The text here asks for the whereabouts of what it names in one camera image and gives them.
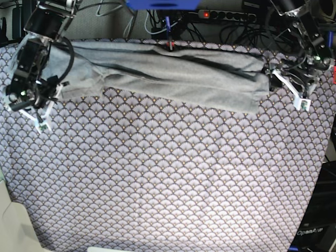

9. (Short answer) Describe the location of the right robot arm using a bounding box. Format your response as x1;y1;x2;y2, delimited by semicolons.
2;1;81;133

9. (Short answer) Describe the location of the red table clamp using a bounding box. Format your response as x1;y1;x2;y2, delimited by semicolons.
167;40;174;51

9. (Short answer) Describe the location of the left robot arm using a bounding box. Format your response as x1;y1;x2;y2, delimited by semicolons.
265;1;335;112

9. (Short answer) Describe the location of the fan-patterned table cloth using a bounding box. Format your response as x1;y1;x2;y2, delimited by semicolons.
0;38;336;252

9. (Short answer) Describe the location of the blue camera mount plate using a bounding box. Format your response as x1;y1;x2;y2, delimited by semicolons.
127;0;200;10

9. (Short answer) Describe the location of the black power strip red switch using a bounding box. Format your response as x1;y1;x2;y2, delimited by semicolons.
197;9;257;23

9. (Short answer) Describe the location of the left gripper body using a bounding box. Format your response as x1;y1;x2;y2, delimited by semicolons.
280;57;320;92

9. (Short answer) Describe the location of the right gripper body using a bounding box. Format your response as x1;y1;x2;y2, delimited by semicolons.
5;76;59;112

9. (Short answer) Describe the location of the black OpenArm box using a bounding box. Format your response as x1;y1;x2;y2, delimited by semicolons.
288;161;335;251

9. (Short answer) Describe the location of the light grey T-shirt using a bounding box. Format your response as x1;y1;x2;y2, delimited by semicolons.
61;41;269;113

